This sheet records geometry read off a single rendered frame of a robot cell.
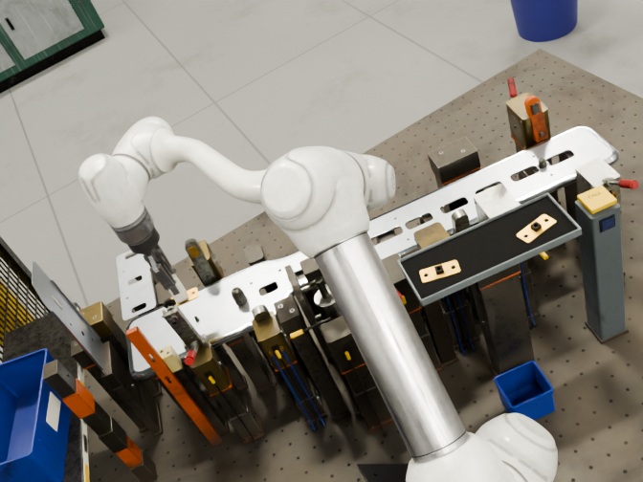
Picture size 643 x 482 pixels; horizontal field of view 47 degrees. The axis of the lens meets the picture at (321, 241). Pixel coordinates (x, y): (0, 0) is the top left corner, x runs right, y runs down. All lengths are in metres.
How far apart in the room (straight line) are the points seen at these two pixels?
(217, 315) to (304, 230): 0.80
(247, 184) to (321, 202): 0.34
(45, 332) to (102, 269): 1.90
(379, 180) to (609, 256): 0.66
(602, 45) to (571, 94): 1.56
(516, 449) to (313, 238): 0.52
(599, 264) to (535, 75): 1.27
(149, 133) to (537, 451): 1.05
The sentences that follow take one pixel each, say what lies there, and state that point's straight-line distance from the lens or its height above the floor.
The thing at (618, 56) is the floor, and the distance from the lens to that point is 4.23.
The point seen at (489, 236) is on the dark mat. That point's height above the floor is 1.16.
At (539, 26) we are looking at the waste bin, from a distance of 4.39.
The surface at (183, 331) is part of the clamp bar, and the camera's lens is 1.76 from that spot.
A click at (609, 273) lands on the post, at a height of 0.94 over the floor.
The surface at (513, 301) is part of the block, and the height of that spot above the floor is 1.00.
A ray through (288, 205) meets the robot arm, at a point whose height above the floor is 1.61.
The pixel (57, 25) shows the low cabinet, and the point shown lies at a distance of 6.43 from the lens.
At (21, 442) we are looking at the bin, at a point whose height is 1.03.
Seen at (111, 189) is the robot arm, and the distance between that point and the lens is 1.64.
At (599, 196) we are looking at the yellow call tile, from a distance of 1.70.
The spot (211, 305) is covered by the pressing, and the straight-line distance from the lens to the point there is 1.99.
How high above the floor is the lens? 2.32
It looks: 41 degrees down
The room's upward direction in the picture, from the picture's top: 24 degrees counter-clockwise
